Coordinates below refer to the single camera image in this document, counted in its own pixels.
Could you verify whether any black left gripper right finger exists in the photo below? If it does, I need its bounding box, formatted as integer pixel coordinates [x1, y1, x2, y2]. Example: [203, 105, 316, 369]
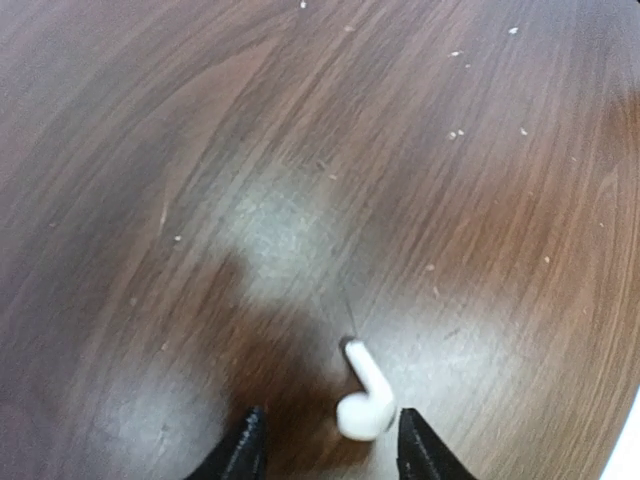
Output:
[396, 408, 476, 480]

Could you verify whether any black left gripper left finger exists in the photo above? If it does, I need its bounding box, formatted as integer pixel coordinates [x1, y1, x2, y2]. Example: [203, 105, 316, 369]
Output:
[186, 406, 266, 480]

